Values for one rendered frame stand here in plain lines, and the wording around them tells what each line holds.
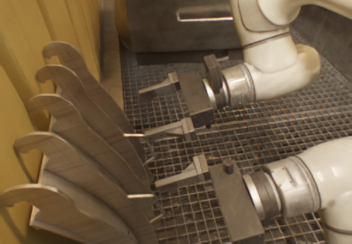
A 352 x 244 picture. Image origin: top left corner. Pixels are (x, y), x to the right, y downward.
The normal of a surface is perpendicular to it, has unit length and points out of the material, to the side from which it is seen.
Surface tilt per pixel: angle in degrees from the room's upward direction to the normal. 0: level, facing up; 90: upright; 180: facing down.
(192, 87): 13
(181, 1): 89
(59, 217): 90
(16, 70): 90
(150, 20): 90
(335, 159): 18
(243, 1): 80
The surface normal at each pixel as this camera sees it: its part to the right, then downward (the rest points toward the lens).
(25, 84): 0.50, 0.61
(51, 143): 0.18, 0.69
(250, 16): -0.81, 0.40
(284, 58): 0.03, 0.04
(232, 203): -0.22, -0.66
